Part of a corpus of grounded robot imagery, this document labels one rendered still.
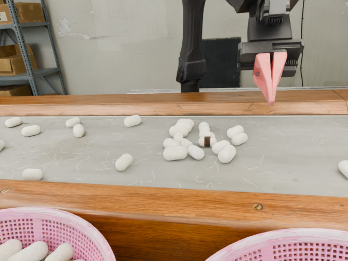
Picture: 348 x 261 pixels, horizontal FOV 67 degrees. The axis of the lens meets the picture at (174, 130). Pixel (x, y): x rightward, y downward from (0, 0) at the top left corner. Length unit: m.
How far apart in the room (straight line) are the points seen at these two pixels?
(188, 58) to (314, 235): 0.65
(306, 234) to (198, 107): 0.40
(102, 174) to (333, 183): 0.32
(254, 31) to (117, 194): 0.34
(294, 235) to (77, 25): 2.75
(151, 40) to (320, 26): 1.40
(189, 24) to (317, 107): 0.41
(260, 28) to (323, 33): 2.06
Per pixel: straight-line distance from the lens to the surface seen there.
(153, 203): 0.30
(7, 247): 0.35
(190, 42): 0.82
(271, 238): 0.26
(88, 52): 2.86
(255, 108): 0.60
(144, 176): 0.39
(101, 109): 0.67
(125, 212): 0.29
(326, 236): 0.28
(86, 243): 0.29
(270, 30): 0.49
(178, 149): 0.41
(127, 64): 2.70
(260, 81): 0.49
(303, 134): 0.52
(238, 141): 0.45
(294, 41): 0.48
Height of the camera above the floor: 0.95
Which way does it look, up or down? 23 degrees down
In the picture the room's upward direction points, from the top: 5 degrees counter-clockwise
